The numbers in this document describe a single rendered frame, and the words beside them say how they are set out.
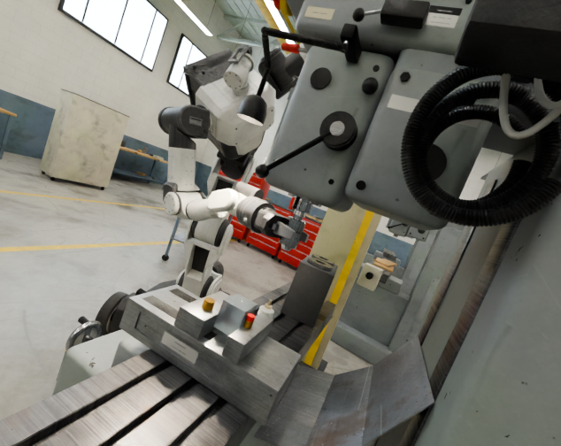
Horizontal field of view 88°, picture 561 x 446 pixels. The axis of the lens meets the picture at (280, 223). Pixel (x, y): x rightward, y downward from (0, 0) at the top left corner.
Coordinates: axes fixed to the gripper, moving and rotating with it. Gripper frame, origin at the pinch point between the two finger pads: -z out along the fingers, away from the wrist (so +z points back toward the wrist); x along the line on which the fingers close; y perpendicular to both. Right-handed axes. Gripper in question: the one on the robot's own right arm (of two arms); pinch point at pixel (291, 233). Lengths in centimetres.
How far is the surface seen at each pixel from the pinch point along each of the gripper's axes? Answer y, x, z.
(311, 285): 16.5, 24.8, 4.7
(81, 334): 57, -22, 48
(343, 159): -18.9, -6.4, -10.7
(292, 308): 26.2, 23.5, 7.1
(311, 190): -11.0, -7.8, -7.0
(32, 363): 123, -15, 119
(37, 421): 29, -44, -8
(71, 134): 35, 59, 604
